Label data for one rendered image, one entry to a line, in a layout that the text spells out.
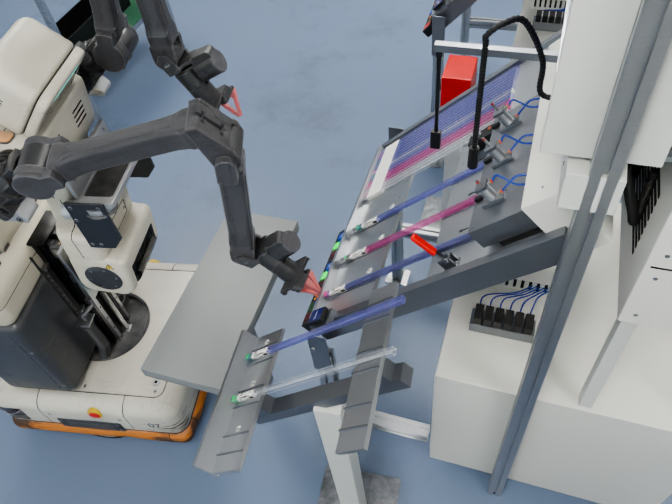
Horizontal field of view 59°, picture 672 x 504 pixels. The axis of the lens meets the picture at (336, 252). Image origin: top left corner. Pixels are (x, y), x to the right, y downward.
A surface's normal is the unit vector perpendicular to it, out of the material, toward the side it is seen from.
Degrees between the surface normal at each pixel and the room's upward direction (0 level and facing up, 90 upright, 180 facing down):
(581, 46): 90
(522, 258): 90
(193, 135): 100
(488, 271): 90
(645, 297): 90
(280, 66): 0
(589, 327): 0
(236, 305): 0
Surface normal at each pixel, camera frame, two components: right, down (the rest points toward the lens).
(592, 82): -0.30, 0.76
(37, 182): 0.01, 0.87
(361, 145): -0.10, -0.63
